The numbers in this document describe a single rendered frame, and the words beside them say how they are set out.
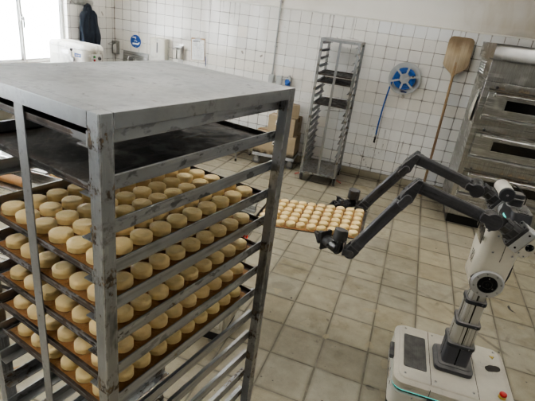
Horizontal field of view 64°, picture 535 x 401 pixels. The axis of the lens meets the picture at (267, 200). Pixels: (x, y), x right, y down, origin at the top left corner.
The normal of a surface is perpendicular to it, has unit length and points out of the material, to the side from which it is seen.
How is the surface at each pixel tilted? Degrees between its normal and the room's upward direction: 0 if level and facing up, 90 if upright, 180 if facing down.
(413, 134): 90
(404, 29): 90
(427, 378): 0
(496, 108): 90
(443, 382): 0
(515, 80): 90
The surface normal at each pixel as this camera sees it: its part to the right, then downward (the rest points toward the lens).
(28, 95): -0.54, 0.27
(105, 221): 0.83, 0.31
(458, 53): -0.29, 0.21
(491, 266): -0.31, 0.51
